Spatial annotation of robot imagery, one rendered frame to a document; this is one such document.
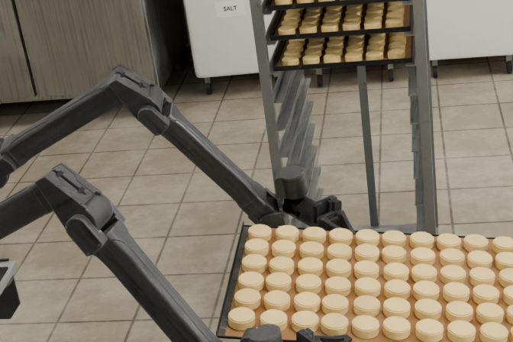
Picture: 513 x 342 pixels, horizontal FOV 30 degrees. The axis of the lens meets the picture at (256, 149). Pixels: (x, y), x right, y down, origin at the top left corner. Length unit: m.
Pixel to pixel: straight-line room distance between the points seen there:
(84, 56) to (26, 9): 0.39
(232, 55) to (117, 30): 0.66
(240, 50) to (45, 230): 1.64
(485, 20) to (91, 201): 3.87
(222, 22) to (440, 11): 1.18
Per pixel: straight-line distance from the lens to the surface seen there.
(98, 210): 1.62
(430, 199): 2.93
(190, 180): 4.58
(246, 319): 1.79
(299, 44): 2.93
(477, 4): 5.24
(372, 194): 3.64
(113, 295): 3.82
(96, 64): 5.30
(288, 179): 2.12
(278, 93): 2.88
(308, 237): 2.03
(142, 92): 2.01
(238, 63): 5.39
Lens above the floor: 2.02
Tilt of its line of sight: 25 degrees down
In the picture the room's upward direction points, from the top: 8 degrees counter-clockwise
